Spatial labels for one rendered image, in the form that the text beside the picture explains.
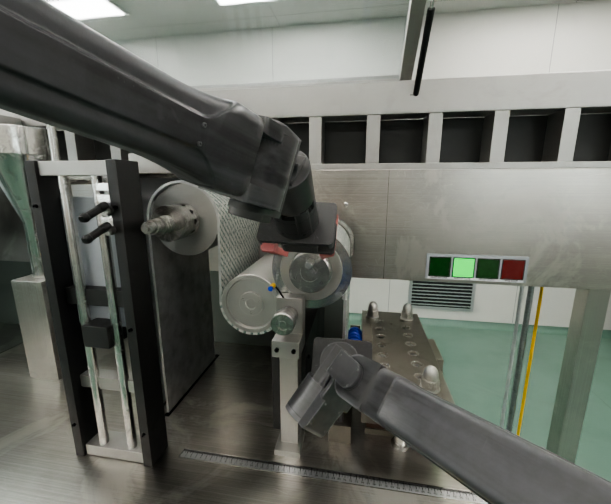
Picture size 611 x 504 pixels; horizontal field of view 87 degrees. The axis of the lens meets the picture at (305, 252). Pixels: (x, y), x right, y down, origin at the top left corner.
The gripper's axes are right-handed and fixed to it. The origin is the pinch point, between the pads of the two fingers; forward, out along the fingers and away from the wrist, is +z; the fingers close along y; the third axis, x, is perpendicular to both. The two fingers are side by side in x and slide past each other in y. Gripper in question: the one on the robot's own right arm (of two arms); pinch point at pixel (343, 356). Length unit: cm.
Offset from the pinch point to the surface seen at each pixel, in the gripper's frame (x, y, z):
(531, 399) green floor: -22, 121, 183
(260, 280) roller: 12.6, -16.2, -9.4
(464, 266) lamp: 25.2, 29.9, 20.3
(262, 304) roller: 8.4, -15.9, -7.0
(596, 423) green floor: -29, 148, 167
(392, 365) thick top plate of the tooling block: -0.9, 10.2, 5.6
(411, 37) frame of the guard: 69, 11, -10
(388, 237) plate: 31.5, 9.8, 17.8
